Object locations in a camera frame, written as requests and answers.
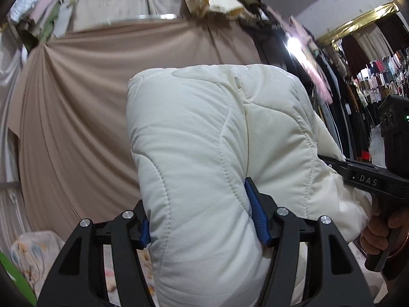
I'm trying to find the gold foil strip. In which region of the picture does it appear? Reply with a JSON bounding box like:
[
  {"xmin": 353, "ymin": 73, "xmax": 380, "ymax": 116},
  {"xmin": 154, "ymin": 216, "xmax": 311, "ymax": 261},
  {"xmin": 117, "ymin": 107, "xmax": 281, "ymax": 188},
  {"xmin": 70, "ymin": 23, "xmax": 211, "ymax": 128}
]
[{"xmin": 316, "ymin": 2, "xmax": 400, "ymax": 43}]

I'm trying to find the cream quilted jacket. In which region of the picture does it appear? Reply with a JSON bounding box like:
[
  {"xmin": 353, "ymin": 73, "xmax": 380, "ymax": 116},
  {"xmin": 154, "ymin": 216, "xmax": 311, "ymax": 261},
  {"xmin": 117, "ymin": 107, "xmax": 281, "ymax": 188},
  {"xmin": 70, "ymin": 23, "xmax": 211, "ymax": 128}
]
[{"xmin": 126, "ymin": 63, "xmax": 373, "ymax": 307}]

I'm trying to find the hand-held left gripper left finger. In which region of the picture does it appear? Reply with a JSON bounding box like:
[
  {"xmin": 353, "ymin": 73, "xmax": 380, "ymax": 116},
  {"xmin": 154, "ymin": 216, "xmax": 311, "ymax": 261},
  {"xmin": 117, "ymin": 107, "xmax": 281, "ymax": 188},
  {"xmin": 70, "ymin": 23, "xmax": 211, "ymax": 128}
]
[{"xmin": 37, "ymin": 199, "xmax": 157, "ymax": 307}]

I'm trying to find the beige backdrop curtain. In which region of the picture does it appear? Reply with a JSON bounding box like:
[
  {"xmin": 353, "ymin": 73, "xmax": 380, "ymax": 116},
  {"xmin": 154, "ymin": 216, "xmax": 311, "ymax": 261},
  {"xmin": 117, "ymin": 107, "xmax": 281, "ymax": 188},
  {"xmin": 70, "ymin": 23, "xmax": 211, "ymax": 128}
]
[{"xmin": 6, "ymin": 17, "xmax": 266, "ymax": 234}]

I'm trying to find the floral fleece blanket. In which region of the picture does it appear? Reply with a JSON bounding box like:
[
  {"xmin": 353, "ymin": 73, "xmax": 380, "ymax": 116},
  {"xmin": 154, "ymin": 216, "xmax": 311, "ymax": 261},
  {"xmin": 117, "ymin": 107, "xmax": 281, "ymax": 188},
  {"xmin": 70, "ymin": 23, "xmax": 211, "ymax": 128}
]
[{"xmin": 11, "ymin": 230, "xmax": 151, "ymax": 307}]

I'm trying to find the pale hanging curtain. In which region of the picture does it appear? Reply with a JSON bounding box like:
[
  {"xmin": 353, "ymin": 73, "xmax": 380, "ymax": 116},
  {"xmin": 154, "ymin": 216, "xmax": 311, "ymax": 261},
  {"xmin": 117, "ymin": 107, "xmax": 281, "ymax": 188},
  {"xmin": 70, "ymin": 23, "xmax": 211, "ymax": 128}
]
[{"xmin": 69, "ymin": 0, "xmax": 186, "ymax": 32}]

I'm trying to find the rack of hanging clothes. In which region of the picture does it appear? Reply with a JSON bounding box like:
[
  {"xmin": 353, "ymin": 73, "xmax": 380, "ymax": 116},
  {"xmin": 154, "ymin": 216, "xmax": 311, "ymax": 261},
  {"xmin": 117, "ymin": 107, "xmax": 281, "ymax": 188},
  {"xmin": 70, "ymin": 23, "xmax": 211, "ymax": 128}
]
[{"xmin": 288, "ymin": 16, "xmax": 409, "ymax": 163}]

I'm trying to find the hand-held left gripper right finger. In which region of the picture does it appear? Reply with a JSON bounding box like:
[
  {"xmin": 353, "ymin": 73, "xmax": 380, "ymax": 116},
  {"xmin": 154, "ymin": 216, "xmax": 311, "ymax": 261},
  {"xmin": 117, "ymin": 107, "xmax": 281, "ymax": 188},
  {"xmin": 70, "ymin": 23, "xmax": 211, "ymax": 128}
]
[{"xmin": 244, "ymin": 177, "xmax": 374, "ymax": 307}]

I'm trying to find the green cushion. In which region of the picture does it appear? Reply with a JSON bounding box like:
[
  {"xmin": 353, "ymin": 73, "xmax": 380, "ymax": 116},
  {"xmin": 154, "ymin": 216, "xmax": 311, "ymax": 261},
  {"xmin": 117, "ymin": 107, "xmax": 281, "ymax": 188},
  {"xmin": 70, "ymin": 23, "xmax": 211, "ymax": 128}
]
[{"xmin": 0, "ymin": 251, "xmax": 37, "ymax": 307}]

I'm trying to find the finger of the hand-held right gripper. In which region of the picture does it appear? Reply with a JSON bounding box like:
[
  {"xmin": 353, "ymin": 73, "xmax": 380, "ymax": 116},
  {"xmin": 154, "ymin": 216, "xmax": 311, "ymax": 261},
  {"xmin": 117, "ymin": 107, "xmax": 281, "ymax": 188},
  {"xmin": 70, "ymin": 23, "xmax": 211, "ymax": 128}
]
[{"xmin": 318, "ymin": 154, "xmax": 349, "ymax": 180}]

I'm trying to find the olive hanging garment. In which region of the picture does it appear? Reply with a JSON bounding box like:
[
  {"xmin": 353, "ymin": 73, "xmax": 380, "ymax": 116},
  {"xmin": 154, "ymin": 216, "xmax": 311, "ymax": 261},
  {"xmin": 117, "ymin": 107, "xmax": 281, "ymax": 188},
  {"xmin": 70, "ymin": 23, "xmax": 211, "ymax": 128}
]
[
  {"xmin": 17, "ymin": 2, "xmax": 61, "ymax": 52},
  {"xmin": 227, "ymin": 0, "xmax": 272, "ymax": 26}
]

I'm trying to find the person's right hand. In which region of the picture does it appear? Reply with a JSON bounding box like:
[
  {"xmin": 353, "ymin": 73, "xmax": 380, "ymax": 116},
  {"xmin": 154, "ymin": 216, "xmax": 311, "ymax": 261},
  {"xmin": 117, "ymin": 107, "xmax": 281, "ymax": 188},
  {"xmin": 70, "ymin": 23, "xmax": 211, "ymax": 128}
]
[{"xmin": 360, "ymin": 209, "xmax": 409, "ymax": 259}]

